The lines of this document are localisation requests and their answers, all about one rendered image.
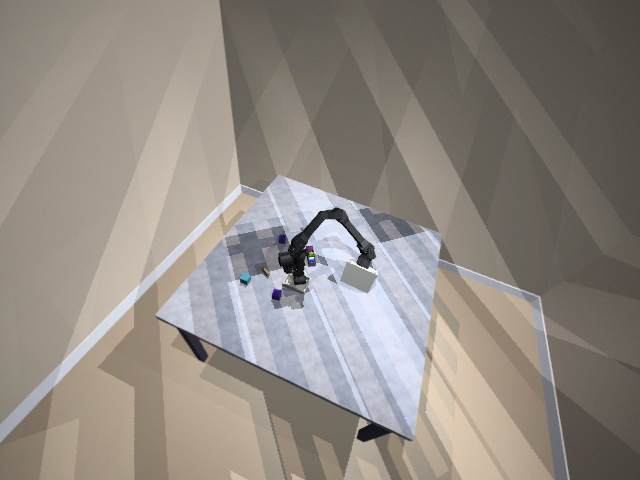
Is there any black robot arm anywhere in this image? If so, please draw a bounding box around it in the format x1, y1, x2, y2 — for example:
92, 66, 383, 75
278, 208, 376, 274

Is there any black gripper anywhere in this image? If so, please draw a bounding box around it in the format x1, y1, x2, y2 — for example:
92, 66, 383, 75
293, 262, 307, 285

